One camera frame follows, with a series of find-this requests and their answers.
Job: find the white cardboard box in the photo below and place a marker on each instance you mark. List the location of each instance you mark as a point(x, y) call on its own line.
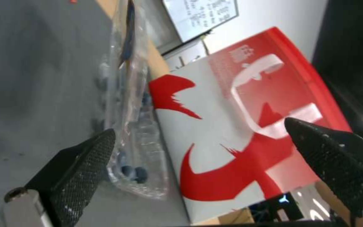
point(184, 55)

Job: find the white printed sign board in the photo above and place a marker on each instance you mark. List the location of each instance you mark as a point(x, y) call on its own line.
point(200, 16)

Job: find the red and white takeout bag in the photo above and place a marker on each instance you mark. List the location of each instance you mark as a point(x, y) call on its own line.
point(232, 132)

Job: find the clear plastic takeout container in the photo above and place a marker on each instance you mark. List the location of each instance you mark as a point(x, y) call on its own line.
point(134, 118)

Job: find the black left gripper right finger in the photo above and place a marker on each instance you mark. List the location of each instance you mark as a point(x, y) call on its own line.
point(336, 163)

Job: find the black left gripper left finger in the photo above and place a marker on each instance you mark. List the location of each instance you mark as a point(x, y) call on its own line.
point(74, 172)

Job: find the black monitor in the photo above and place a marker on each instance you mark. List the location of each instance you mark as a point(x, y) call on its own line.
point(348, 56)

